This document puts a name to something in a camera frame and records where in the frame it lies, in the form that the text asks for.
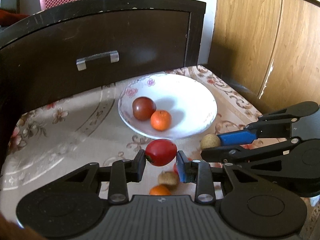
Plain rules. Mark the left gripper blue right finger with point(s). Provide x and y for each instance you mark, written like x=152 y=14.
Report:
x=199 y=173

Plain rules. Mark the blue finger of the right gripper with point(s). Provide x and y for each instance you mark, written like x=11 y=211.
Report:
x=241 y=137

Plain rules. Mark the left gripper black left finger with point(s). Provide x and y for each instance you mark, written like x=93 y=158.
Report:
x=123 y=172

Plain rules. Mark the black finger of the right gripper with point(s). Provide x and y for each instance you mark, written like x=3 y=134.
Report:
x=238 y=154

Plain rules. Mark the red cherry tomato with stem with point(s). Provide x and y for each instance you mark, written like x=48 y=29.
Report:
x=175 y=166

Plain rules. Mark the brown longan front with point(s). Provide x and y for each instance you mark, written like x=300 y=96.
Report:
x=169 y=179

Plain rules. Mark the brown longan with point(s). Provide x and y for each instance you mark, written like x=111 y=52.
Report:
x=210 y=141
x=169 y=179

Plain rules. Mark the brown longan back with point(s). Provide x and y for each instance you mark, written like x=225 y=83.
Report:
x=210 y=141

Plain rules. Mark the orange tangerine front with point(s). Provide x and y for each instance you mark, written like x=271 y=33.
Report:
x=159 y=190

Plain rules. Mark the orange tangerine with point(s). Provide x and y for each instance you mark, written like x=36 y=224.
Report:
x=159 y=190
x=161 y=120

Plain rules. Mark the dark red oval tomato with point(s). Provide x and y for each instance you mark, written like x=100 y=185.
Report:
x=160 y=152

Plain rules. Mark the large dark red tomato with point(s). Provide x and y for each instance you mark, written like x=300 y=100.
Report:
x=143 y=108

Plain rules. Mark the white floral bowl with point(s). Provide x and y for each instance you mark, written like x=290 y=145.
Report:
x=191 y=105

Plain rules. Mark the wooden wardrobe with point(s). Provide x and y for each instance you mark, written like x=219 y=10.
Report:
x=268 y=49

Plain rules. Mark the dark wooden nightstand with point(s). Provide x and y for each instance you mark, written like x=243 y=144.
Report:
x=39 y=53

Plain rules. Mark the red blanket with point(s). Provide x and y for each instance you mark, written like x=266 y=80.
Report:
x=10 y=18

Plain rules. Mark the metal drawer handle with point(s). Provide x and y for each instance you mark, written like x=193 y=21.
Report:
x=105 y=57

